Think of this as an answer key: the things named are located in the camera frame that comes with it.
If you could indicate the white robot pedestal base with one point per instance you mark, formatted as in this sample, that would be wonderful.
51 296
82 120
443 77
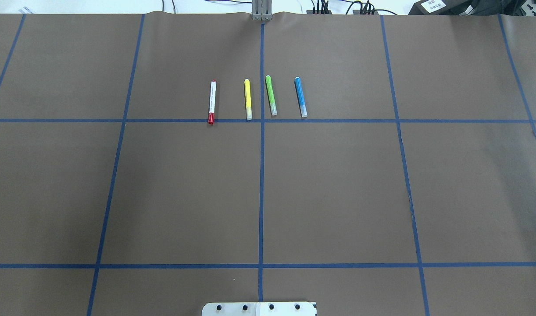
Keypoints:
259 309

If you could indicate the blue highlighter pen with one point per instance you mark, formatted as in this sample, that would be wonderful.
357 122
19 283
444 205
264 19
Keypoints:
301 97

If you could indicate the green highlighter pen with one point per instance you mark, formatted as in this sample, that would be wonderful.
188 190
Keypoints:
271 95

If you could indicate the black power adapter box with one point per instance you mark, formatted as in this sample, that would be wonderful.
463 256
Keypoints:
465 7

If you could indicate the red white marker pen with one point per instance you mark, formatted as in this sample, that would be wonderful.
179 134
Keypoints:
212 102

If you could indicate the yellow highlighter pen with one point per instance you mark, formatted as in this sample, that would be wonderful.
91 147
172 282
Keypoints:
248 99

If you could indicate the grey aluminium camera post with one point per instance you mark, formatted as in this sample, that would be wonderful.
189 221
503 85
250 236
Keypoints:
261 10

